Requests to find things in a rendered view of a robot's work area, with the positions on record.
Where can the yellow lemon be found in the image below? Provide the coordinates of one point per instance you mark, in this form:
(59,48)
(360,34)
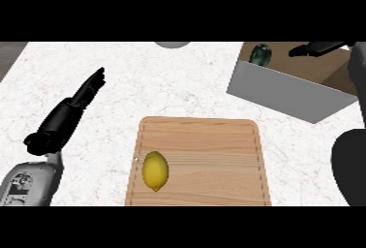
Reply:
(155,171)

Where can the cardboard box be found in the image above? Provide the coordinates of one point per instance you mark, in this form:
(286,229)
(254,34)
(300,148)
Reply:
(285,92)

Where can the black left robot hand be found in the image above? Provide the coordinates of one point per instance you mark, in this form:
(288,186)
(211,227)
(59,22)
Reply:
(60,124)

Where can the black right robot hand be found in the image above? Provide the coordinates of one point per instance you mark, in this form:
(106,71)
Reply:
(320,48)

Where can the grey round object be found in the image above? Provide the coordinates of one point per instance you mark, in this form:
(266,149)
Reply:
(173,44)

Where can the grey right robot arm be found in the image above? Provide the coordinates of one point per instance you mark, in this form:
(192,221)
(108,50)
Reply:
(351,168)

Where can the wooden cutting board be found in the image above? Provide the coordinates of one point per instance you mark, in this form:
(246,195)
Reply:
(209,155)

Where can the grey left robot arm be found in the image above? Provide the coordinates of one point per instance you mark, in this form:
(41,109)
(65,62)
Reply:
(32,180)

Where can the dark eggplant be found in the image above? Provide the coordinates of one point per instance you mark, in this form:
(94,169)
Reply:
(260,55)

